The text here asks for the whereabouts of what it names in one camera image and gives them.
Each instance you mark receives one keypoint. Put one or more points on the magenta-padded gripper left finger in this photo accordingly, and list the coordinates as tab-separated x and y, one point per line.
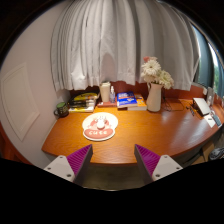
60	166

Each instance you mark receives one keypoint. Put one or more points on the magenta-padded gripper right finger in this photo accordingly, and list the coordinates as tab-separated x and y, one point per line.
166	166

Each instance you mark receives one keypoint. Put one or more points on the white cartoon mouse pad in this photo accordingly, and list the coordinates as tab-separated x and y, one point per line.
100	134

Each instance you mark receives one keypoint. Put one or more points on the green dark mug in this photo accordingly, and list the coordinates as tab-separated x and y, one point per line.
62	109

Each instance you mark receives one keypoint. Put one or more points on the orange paperback book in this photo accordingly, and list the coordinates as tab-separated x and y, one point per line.
141	105

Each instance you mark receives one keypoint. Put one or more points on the cream ceramic pitcher vase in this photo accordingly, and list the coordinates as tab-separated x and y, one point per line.
154	100

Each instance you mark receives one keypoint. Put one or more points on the white flat device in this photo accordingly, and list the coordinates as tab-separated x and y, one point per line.
201	106

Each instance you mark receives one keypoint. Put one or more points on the red-brown flat book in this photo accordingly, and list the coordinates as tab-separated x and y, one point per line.
106	104

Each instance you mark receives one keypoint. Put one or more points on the blue paperback book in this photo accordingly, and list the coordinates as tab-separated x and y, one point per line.
126	99

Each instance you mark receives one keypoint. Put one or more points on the cream lidded tumbler cup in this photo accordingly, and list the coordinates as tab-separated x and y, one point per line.
105	92

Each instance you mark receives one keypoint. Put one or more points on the clear spray bottle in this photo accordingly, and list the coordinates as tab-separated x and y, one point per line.
112	96

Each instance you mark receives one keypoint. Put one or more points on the white daisy flower bunch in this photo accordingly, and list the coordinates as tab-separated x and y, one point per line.
155	71

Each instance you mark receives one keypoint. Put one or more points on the window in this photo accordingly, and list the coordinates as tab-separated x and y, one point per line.
210	66

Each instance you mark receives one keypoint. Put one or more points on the white curtain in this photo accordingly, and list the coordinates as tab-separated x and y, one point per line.
123	43

